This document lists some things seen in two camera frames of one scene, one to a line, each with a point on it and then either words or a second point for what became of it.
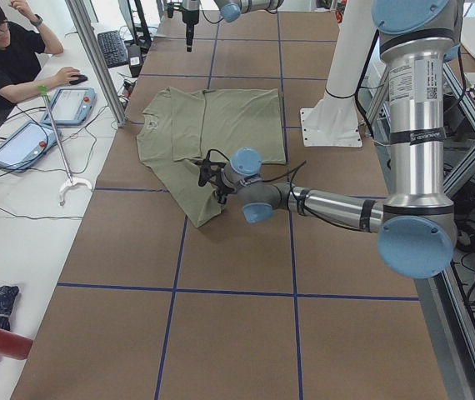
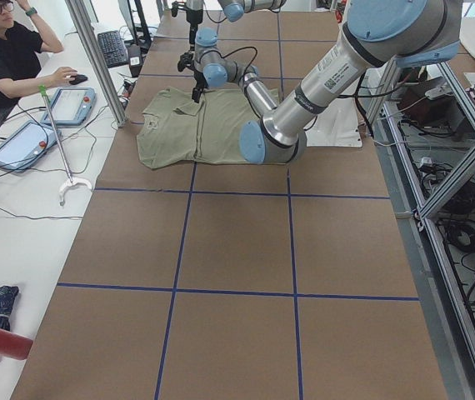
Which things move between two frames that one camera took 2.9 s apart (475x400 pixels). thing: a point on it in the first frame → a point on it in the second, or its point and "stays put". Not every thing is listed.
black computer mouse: [81, 79] stays put
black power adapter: [135, 59] stays put
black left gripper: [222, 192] → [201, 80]
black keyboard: [112, 48] stays put
